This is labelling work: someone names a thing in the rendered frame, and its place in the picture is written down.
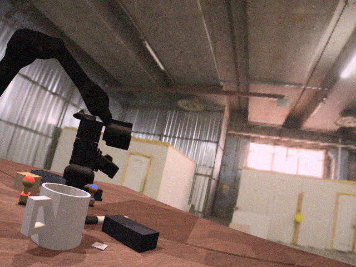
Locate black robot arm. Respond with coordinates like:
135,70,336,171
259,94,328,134
0,28,133,179

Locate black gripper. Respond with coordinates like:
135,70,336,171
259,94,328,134
63,138,98,190

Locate grey mug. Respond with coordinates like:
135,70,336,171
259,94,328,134
20,182,91,250

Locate wooden stamp with red knob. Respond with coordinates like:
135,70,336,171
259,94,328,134
18,175,35,206

